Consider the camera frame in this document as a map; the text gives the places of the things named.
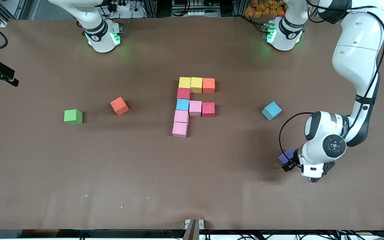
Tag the purple foam cube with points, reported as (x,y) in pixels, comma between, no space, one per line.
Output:
(287,156)

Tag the red foam cube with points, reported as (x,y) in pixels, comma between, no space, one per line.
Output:
(208,110)
(183,93)

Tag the pink foam cube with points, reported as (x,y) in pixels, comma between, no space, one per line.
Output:
(195,108)
(179,130)
(181,116)

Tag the orange foam cube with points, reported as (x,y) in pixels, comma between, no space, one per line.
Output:
(208,86)
(119,106)

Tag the yellow foam cube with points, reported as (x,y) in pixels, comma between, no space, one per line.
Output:
(184,82)
(197,85)

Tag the blue foam cube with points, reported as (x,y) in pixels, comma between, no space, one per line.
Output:
(271,111)
(182,104)

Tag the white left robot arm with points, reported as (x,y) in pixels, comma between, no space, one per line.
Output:
(358,50)

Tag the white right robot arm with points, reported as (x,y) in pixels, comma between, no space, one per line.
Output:
(92,26)

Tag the brown table cover sheet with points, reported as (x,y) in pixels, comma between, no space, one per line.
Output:
(192,186)

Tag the green foam cube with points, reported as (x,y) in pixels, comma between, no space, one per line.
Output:
(73,117)

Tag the brown wooden beam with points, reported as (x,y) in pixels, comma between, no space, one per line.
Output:
(192,231)

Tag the pile of orange fruit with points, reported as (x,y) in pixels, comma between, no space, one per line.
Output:
(262,8)

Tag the white power strip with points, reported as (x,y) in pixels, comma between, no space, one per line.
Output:
(123,6)

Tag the white connector strip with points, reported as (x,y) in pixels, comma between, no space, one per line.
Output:
(197,13)

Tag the small metal bracket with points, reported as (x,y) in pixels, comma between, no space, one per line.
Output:
(201,224)

